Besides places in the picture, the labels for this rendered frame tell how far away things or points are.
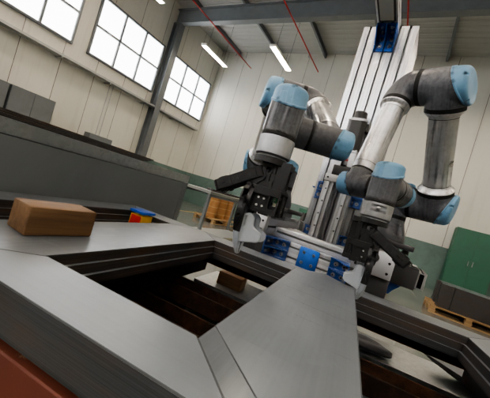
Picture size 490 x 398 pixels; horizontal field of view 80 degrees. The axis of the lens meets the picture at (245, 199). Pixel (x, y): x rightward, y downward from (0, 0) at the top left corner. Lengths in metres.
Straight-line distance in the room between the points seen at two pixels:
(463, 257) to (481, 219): 1.38
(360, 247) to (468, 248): 9.28
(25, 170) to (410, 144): 10.67
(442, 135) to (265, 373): 0.96
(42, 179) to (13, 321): 0.67
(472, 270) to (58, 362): 9.95
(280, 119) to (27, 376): 0.53
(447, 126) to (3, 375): 1.16
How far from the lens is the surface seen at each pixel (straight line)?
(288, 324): 0.49
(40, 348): 0.38
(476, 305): 6.70
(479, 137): 11.24
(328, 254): 1.27
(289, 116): 0.60
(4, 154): 0.97
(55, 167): 1.04
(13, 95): 9.23
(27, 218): 0.59
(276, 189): 0.59
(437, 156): 1.16
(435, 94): 1.11
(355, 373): 0.44
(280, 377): 0.35
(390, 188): 0.81
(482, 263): 10.11
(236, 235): 0.60
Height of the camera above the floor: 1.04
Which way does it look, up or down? 1 degrees down
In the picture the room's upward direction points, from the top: 17 degrees clockwise
